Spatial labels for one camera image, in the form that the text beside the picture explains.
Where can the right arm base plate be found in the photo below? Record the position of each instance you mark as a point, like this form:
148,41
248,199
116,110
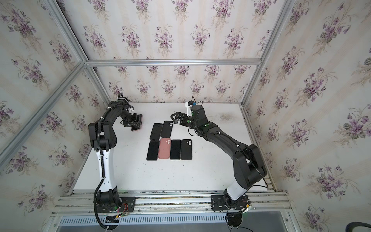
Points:
221,203

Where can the aluminium frame top bar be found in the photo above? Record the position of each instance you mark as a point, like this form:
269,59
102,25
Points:
171,62

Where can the black phone pink edge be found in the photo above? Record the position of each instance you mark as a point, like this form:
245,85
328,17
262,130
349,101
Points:
136,122

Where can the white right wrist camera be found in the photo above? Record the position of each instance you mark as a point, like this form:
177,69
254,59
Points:
188,105

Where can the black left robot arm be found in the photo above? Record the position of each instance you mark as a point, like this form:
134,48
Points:
103,139

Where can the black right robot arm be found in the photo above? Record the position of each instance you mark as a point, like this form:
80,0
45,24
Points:
248,164

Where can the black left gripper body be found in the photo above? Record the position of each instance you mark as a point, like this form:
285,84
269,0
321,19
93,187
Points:
131,121

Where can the black pad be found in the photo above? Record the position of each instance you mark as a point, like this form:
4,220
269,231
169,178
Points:
175,153

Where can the black phone case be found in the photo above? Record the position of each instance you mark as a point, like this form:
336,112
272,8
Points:
166,130
186,149

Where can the pink phone case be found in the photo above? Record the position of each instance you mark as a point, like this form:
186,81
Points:
164,151

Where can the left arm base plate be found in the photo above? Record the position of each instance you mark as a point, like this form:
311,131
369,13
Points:
126,204

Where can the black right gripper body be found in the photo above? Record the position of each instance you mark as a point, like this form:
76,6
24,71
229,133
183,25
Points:
185,120

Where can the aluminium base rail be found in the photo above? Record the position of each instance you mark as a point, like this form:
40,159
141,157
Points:
170,202

